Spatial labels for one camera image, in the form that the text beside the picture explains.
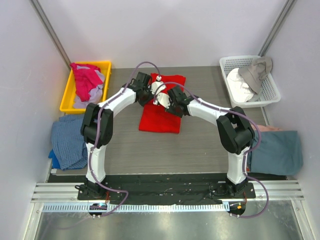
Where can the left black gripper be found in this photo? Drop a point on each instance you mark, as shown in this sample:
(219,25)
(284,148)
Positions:
(147,97)

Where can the yellow plastic bin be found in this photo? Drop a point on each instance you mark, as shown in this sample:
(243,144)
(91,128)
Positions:
(69,95)

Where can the white perforated basket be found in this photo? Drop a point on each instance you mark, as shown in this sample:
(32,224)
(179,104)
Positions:
(268,93)

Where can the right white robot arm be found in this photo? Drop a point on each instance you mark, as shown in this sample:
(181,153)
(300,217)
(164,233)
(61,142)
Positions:
(234,128)

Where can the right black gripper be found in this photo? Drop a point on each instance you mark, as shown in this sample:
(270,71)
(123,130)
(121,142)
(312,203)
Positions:
(171,109)

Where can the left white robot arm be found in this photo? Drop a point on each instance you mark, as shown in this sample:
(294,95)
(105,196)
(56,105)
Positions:
(97,131)

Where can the pink t shirt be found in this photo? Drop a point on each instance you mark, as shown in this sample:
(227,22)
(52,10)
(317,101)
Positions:
(87,77)

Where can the white slotted cable duct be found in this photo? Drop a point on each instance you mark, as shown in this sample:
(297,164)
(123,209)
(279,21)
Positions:
(90,207)

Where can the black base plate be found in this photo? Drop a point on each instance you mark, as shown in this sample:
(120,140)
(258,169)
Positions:
(166,189)

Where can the red t shirt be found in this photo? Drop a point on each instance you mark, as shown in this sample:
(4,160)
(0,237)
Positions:
(154,117)

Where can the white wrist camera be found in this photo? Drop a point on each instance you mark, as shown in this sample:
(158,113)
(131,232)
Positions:
(158,85)
(162,99)

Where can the lavender t shirt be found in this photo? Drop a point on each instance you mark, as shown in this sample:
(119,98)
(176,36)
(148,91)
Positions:
(95,96)

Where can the blue checkered shirt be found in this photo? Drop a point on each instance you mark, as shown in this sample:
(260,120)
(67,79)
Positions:
(68,144)

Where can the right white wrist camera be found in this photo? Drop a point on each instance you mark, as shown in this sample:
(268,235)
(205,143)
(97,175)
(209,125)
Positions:
(162,99)

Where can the teal folded t shirt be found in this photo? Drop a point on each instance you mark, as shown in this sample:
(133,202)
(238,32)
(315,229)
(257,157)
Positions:
(279,153)

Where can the grey shirt in basket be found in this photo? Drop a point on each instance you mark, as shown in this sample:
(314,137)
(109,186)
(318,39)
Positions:
(256,73)

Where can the white shirt in basket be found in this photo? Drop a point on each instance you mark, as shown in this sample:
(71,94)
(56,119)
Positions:
(240,90)

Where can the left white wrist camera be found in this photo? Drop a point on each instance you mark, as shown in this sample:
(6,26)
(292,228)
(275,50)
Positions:
(158,85)

